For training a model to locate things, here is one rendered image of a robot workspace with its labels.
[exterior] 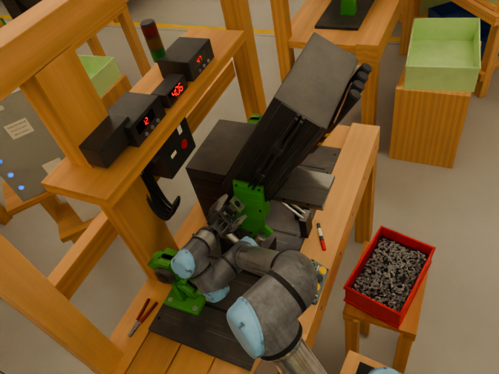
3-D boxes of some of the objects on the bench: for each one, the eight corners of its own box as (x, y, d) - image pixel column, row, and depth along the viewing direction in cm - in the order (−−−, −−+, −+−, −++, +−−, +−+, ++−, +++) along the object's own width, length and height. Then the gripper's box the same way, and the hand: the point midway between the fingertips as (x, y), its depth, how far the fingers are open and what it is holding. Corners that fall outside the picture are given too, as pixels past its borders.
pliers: (148, 298, 164) (147, 297, 163) (159, 303, 161) (157, 301, 161) (124, 335, 155) (122, 333, 154) (134, 340, 153) (133, 338, 152)
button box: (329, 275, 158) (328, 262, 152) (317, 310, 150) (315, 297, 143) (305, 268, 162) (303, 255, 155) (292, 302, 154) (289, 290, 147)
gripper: (232, 249, 128) (261, 212, 143) (199, 214, 127) (232, 179, 142) (217, 259, 134) (246, 222, 149) (185, 225, 132) (217, 191, 148)
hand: (233, 206), depth 147 cm, fingers open, 9 cm apart
